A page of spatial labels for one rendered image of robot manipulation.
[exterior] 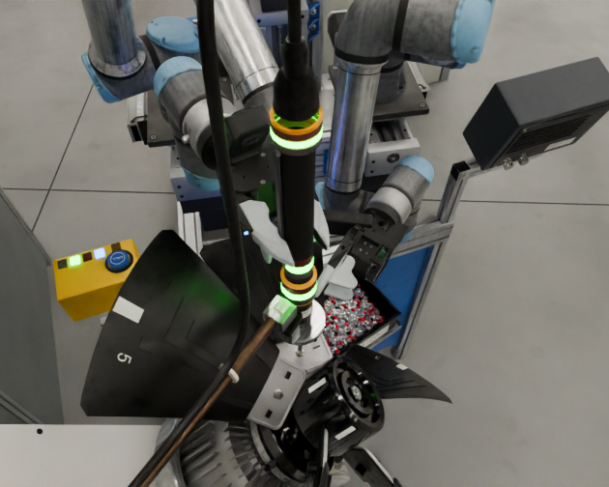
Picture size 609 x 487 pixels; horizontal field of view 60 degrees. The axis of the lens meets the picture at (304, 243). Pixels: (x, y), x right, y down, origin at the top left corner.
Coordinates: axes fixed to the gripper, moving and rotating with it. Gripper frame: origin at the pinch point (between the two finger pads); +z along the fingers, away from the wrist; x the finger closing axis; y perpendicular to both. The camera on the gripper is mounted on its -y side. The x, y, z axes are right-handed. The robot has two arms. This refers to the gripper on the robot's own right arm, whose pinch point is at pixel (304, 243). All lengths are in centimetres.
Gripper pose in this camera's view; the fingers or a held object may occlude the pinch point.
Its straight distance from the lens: 55.1
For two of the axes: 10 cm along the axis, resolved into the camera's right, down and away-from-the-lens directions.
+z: 5.1, 7.0, -5.0
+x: -8.6, 4.1, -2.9
